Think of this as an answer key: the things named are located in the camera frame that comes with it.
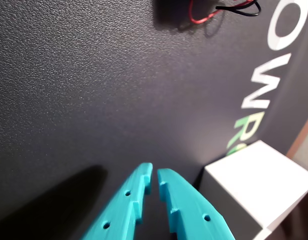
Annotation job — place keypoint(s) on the white open cardboard box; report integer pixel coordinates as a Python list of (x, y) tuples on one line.
[(256, 180)]

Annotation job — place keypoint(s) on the dark mat with WOWRO print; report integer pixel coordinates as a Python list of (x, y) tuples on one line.
[(93, 75)]

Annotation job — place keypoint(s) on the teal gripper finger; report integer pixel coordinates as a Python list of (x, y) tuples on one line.
[(118, 210), (191, 212)]

